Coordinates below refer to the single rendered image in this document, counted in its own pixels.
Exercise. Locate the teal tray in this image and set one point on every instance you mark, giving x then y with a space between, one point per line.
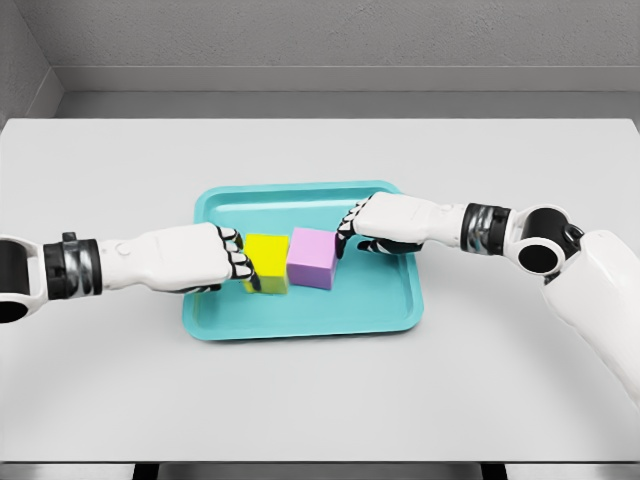
310 310

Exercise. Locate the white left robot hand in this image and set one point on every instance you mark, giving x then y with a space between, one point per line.
190 255

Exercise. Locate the pink cube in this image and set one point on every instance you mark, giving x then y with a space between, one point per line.
310 257

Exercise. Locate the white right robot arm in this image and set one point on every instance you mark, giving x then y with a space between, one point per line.
560 260

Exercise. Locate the yellow cube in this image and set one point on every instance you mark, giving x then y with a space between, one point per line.
265 255

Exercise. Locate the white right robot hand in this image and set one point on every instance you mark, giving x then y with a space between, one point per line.
395 217

